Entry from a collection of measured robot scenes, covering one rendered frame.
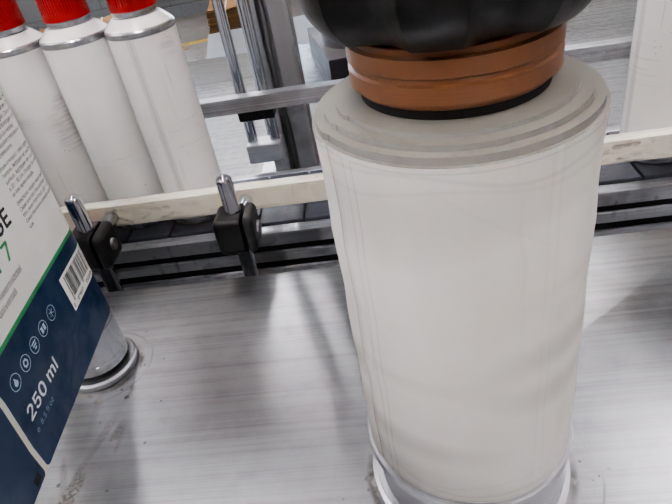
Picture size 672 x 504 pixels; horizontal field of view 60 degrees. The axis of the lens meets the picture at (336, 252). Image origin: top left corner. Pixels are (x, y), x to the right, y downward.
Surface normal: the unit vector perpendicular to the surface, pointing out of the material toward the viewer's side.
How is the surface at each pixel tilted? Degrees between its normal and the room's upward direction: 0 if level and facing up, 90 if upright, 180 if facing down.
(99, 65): 90
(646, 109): 90
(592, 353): 0
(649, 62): 90
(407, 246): 87
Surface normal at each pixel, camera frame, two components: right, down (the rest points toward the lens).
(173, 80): 0.73, 0.29
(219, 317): -0.15, -0.80
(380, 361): -0.77, 0.46
